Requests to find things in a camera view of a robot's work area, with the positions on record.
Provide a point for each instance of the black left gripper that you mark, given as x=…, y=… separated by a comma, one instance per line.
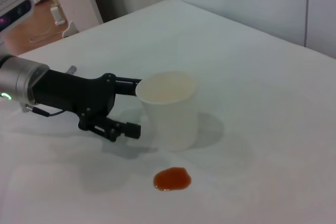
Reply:
x=73, y=93

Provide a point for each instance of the white paper cup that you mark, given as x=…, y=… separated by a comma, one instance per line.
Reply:
x=170, y=119

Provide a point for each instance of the brown water stain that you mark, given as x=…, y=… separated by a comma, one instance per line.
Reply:
x=172, y=179

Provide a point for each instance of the white curved floor object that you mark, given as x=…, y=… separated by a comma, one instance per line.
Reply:
x=71, y=30

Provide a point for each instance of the white box on floor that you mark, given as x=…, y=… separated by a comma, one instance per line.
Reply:
x=58, y=15

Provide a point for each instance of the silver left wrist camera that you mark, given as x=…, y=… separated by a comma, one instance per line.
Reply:
x=13, y=9

